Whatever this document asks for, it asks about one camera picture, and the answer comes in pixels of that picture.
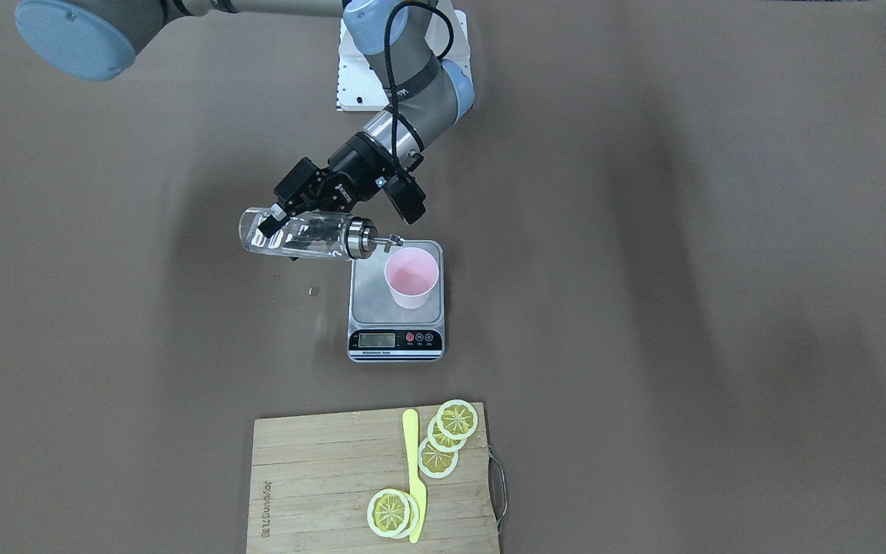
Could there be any pink plastic cup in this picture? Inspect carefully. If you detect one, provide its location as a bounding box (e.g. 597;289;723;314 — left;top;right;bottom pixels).
384;248;441;309

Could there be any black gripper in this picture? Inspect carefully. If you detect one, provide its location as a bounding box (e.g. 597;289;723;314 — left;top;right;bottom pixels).
258;132;394;238

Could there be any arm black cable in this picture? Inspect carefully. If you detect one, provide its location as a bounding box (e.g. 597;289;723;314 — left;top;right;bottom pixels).
384;0;455;182

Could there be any yellow plastic knife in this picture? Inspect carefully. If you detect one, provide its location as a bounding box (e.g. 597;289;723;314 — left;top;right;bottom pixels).
401;408;428;544

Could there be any glass sauce bottle metal spout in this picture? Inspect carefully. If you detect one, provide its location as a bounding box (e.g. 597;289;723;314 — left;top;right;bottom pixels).
237;208;405;260

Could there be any digital kitchen scale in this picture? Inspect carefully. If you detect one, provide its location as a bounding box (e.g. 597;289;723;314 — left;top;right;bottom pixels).
347;241;446;362

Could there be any bamboo cutting board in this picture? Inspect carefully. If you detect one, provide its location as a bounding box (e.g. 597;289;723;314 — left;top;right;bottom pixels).
245;401;501;553

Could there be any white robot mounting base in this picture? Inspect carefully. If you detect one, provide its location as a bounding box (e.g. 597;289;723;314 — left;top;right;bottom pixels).
335;1;472;112

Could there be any lemon slice middle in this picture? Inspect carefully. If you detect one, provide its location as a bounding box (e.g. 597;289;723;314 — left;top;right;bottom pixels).
428;416;467;453

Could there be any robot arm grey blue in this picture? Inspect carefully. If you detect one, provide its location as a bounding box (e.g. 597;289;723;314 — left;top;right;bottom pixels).
15;1;475;239

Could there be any lemon slice behind front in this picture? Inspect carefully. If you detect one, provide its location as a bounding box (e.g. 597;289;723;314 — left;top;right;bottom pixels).
393;492;421;539

